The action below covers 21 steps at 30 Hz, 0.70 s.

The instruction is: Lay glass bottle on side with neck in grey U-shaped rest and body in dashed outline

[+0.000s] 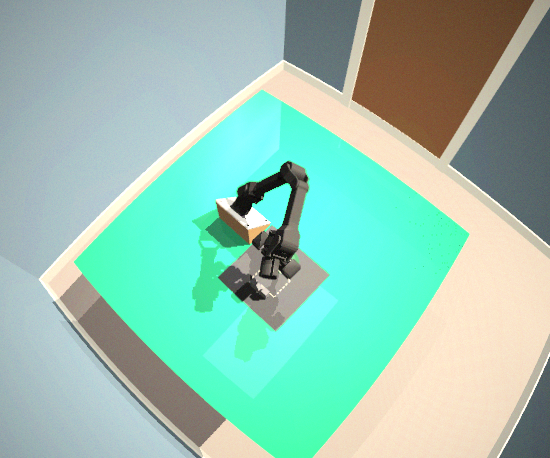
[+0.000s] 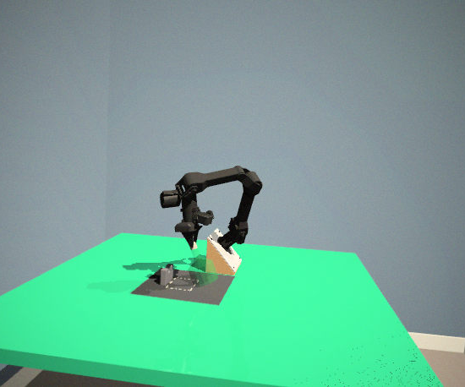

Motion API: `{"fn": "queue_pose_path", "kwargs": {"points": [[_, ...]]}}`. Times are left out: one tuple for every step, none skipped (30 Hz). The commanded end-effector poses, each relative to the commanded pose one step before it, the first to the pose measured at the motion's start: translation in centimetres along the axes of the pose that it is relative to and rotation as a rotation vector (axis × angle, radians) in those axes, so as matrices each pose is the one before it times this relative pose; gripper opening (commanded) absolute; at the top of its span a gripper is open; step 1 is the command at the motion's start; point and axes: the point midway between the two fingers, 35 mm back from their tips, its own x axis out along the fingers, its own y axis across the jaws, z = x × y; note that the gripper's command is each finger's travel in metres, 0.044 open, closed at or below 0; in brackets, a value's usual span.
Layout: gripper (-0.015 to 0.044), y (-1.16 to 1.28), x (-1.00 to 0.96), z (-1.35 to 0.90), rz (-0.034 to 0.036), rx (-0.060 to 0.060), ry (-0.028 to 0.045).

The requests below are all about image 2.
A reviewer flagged grey flat mat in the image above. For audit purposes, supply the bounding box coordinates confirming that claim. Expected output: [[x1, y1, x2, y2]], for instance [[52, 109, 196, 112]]
[[129, 268, 235, 306]]

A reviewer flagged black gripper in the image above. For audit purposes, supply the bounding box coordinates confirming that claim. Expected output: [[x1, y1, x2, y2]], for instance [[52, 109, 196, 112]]
[[175, 204, 202, 248]]

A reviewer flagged green glass bottle with white cap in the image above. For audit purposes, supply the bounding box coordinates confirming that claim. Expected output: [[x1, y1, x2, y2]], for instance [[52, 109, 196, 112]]
[[188, 242, 219, 287]]

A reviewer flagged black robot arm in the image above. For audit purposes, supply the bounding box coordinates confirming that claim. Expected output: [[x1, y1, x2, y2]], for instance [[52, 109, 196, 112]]
[[160, 166, 263, 251]]

